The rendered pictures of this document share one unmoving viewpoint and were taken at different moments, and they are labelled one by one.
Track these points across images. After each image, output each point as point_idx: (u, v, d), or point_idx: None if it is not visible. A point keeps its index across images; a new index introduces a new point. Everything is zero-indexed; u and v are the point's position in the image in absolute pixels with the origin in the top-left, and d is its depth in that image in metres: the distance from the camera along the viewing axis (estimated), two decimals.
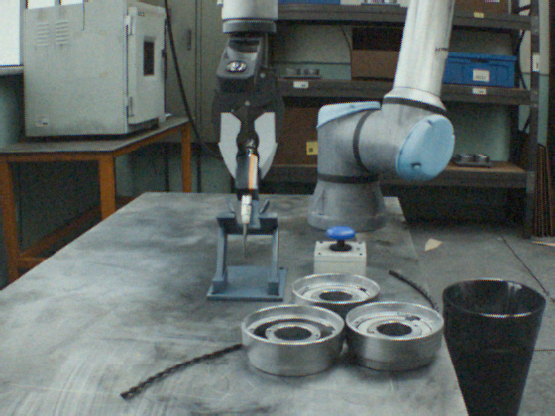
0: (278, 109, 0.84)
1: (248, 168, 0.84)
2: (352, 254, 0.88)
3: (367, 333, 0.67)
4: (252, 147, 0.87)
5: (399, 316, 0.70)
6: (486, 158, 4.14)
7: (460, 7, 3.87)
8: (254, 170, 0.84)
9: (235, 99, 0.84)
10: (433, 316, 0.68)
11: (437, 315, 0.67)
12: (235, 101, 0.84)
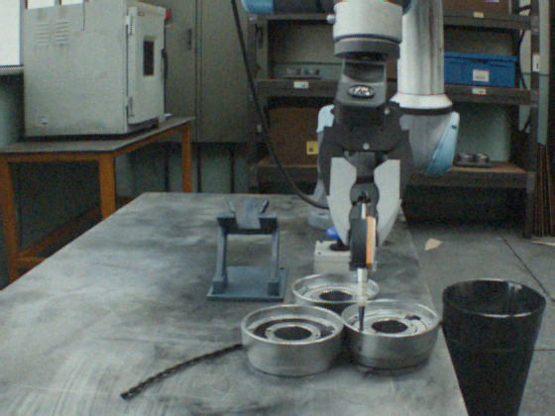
0: (405, 156, 0.65)
1: (365, 237, 0.65)
2: None
3: None
4: (368, 202, 0.67)
5: (401, 315, 0.71)
6: (486, 158, 4.14)
7: (460, 7, 3.87)
8: (373, 239, 0.65)
9: (351, 140, 0.65)
10: (432, 317, 0.68)
11: (434, 316, 0.67)
12: (351, 143, 0.65)
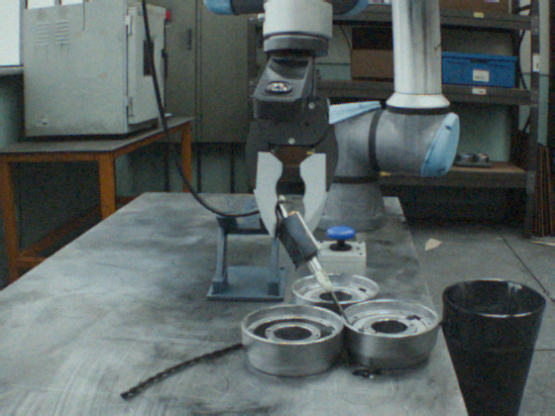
0: (331, 150, 0.67)
1: (302, 228, 0.67)
2: (352, 254, 0.88)
3: (362, 328, 0.68)
4: (283, 201, 0.70)
5: (401, 315, 0.71)
6: (486, 158, 4.14)
7: (460, 7, 3.87)
8: (306, 229, 0.67)
9: (277, 135, 0.67)
10: (432, 317, 0.68)
11: (434, 316, 0.67)
12: (277, 138, 0.67)
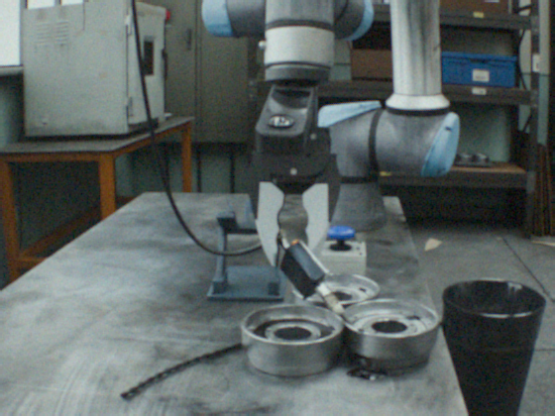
0: (333, 179, 0.68)
1: (307, 255, 0.67)
2: (352, 254, 0.88)
3: (362, 328, 0.68)
4: (283, 234, 0.70)
5: (401, 315, 0.71)
6: (486, 158, 4.14)
7: (460, 7, 3.87)
8: (311, 255, 0.68)
9: (278, 165, 0.68)
10: (432, 317, 0.68)
11: (434, 316, 0.67)
12: (278, 168, 0.68)
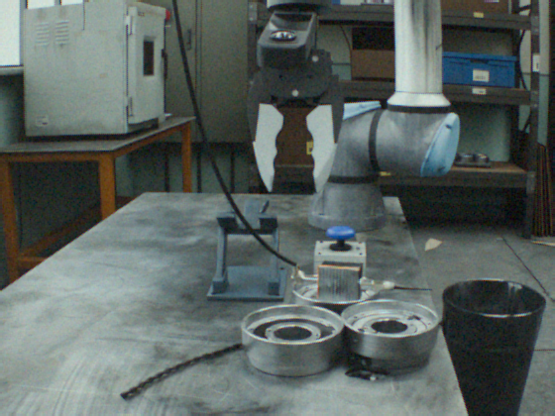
0: (337, 100, 0.66)
1: None
2: (352, 254, 0.88)
3: (362, 328, 0.68)
4: (302, 283, 0.77)
5: (401, 315, 0.71)
6: (486, 158, 4.14)
7: (460, 7, 3.87)
8: (336, 301, 0.75)
9: (279, 87, 0.66)
10: (432, 317, 0.68)
11: (434, 316, 0.67)
12: (279, 90, 0.66)
